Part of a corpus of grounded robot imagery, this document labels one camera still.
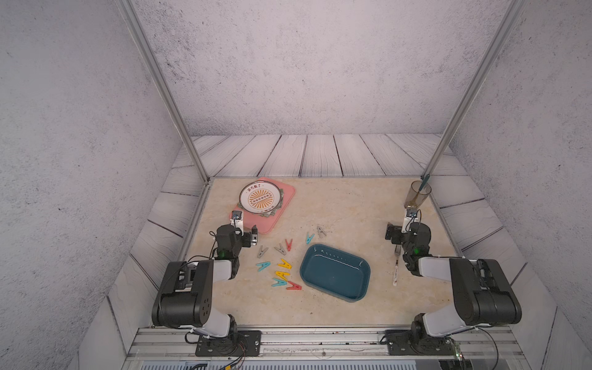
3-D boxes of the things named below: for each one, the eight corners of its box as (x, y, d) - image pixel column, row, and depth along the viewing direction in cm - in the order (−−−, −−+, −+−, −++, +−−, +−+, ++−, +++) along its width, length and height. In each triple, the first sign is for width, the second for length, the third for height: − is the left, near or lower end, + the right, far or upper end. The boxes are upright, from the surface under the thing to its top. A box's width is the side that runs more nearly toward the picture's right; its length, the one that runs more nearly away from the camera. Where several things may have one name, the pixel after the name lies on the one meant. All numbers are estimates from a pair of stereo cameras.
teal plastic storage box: (292, 284, 88) (291, 278, 83) (306, 247, 98) (306, 240, 93) (363, 310, 82) (367, 305, 77) (371, 268, 92) (374, 261, 87)
